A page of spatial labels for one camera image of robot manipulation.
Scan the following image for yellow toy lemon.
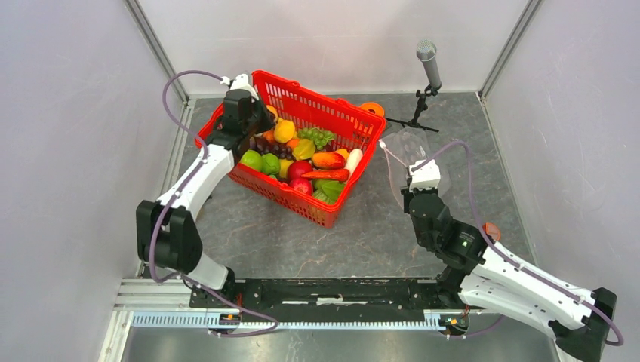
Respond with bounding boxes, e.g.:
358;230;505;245
273;119;296;143

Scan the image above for clear zip top bag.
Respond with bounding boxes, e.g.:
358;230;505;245
379;127;451;207

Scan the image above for red plastic basket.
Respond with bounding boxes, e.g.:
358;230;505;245
194;69;388;229

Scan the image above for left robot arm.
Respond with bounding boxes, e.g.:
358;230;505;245
136;89;274;308

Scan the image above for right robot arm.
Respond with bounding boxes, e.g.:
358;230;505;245
401;188;617;361

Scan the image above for green toy apple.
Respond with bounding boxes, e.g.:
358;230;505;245
239;149;263;172

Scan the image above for purple toy grapes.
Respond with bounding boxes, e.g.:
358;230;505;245
250;137;295;161

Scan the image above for green toy pepper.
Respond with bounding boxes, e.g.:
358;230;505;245
261;153;281;176

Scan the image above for orange toy block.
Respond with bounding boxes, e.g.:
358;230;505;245
483;222;501;241

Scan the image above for yellow green toy starfruit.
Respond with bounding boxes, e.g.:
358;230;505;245
292;139;317;161

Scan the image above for green toy grapes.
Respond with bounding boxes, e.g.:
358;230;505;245
297;127;336;150

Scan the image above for red toy apple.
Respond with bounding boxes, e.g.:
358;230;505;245
288;178;315;195

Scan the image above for orange red toy mango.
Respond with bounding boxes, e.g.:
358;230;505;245
311;152;346;170

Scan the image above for orange toy carrot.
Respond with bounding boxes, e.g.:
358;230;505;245
301;168;351;183

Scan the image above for white toy radish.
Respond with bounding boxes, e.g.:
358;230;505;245
344;149;363;176

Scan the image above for orange round toy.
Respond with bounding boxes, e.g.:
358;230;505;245
359;102;386;118

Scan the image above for black microphone tripod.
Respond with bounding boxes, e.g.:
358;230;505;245
386;85;441;133

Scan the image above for grey microphone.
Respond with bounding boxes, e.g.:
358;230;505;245
416;39;442;91

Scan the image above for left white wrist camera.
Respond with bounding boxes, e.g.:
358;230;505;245
220;74;260;101

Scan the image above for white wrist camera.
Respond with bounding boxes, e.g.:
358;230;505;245
408;160;442;190
220;74;260;101

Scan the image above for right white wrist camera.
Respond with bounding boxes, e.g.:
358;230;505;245
408;160;442;190

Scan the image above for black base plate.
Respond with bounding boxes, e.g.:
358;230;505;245
189;278;471;324

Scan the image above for aluminium frame rail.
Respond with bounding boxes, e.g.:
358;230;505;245
97;277;506;362

